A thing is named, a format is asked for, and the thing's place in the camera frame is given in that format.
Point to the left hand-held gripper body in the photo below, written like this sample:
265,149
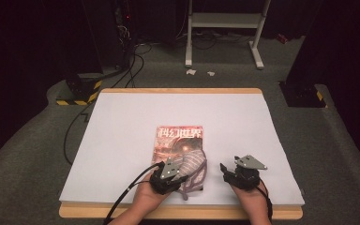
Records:
165,181

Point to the white paper scrap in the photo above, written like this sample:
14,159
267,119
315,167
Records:
211,73
191,72

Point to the person's left hand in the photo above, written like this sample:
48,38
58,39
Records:
148,198

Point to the person's right hand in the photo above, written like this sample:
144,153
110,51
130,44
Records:
251,200

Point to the wooden table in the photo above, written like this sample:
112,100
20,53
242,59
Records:
181,212

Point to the small red object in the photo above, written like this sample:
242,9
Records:
282,38

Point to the glossy colourful magazine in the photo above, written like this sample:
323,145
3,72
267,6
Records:
175,140

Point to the white metal stand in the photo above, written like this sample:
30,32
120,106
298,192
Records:
225,20

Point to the black base with yellow stripes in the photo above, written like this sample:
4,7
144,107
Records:
304,95
81,93

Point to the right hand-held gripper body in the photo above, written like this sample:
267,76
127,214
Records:
245,179

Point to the dark equipment rack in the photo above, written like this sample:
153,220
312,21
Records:
125,28

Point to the striped towel with purple trim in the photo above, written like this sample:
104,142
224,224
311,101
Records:
192,170

